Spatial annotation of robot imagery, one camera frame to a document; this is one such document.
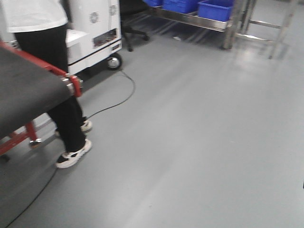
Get black belt red conveyor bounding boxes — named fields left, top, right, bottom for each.
left=0, top=42, right=82, bottom=160

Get white black sneaker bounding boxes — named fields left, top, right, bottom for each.
left=55, top=120, right=93, bottom=136
left=55, top=139, right=92, bottom=169

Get black office chair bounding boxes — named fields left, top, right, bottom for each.
left=120, top=0, right=150, bottom=52

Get white wheeled machine cabinet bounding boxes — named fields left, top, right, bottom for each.
left=62, top=0, right=122, bottom=74

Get black floor cable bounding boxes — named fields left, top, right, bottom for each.
left=0, top=70, right=136, bottom=228

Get far blue bins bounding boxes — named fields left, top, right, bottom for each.
left=144, top=0, right=234, bottom=22

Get person in white shirt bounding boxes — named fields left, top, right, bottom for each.
left=0, top=0, right=87, bottom=154

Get steel roller conveyor rack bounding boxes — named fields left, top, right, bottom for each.
left=146, top=0, right=299, bottom=59

